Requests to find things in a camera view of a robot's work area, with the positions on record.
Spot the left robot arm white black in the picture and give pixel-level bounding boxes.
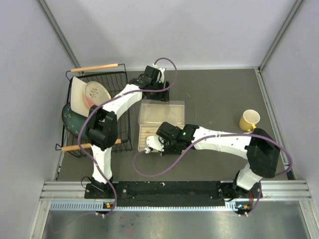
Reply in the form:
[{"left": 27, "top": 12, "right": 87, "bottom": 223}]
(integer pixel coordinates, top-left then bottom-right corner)
[{"left": 85, "top": 65, "right": 170, "bottom": 198}]

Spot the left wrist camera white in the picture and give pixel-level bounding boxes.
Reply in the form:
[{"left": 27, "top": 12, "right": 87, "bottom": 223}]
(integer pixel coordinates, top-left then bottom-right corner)
[{"left": 153, "top": 64, "right": 166, "bottom": 83}]

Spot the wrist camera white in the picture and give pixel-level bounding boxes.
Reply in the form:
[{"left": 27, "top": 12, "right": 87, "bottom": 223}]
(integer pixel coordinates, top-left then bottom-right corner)
[
  {"left": 153, "top": 64, "right": 166, "bottom": 83},
  {"left": 145, "top": 135, "right": 164, "bottom": 154}
]

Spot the black wire dish rack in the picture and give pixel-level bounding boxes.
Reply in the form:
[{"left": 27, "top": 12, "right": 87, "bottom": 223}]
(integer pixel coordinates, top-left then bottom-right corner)
[{"left": 55, "top": 69, "right": 132, "bottom": 152}]

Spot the grey slotted cable duct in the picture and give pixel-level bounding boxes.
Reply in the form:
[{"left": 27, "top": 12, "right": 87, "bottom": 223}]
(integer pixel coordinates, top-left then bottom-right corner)
[{"left": 50, "top": 201, "right": 249, "bottom": 212}]

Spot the clear acrylic jewelry box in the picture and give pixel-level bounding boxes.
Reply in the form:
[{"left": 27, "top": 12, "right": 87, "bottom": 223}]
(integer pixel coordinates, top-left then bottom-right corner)
[{"left": 138, "top": 100, "right": 185, "bottom": 126}]

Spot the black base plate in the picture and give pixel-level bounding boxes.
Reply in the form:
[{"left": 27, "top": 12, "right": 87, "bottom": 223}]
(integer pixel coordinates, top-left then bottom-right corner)
[{"left": 85, "top": 181, "right": 252, "bottom": 201}]

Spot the round pink cream plate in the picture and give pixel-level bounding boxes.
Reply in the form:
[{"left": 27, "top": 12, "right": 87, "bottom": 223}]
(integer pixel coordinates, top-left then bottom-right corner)
[{"left": 84, "top": 81, "right": 111, "bottom": 108}]

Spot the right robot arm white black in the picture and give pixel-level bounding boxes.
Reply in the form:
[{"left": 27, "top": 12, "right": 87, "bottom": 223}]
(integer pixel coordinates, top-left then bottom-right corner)
[{"left": 146, "top": 122, "right": 280, "bottom": 199}]

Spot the yellow mug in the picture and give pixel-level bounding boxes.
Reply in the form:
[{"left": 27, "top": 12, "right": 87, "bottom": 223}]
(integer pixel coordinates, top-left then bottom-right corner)
[{"left": 239, "top": 109, "right": 260, "bottom": 132}]

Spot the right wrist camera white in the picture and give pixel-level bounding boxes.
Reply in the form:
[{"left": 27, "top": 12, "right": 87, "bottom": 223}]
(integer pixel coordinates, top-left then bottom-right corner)
[{"left": 145, "top": 135, "right": 164, "bottom": 154}]

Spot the beige velvet jewelry tray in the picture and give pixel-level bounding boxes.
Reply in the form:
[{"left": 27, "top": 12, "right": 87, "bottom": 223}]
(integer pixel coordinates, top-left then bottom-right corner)
[{"left": 138, "top": 124, "right": 160, "bottom": 151}]

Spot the dark green round plate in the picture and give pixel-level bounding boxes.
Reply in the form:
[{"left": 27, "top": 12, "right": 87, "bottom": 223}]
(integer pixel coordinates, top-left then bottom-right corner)
[{"left": 61, "top": 103, "right": 87, "bottom": 138}]

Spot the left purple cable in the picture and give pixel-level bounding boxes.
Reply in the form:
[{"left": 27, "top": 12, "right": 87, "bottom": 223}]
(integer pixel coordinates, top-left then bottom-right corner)
[{"left": 77, "top": 57, "right": 178, "bottom": 217}]

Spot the square cream plate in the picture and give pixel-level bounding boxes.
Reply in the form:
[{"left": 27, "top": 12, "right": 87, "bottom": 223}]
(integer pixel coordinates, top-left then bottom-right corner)
[{"left": 70, "top": 76, "right": 89, "bottom": 117}]

